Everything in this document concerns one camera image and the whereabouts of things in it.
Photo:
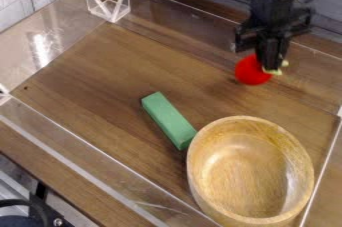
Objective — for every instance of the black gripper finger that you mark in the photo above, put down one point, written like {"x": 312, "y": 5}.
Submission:
{"x": 271, "y": 49}

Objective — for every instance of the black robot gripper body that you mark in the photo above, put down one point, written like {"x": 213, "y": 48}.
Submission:
{"x": 292, "y": 26}

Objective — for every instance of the red plush strawberry toy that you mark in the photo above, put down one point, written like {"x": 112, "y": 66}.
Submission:
{"x": 249, "y": 72}

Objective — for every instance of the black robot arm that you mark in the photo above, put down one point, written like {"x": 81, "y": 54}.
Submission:
{"x": 275, "y": 10}

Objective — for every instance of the green rectangular block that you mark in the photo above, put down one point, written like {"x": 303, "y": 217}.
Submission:
{"x": 172, "y": 123}

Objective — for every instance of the wooden bowl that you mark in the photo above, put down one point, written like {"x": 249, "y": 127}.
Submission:
{"x": 249, "y": 172}

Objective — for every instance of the clear acrylic corner bracket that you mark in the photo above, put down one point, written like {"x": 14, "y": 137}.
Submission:
{"x": 108, "y": 9}

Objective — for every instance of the black clamp mount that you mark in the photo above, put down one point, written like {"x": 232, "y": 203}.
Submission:
{"x": 42, "y": 211}

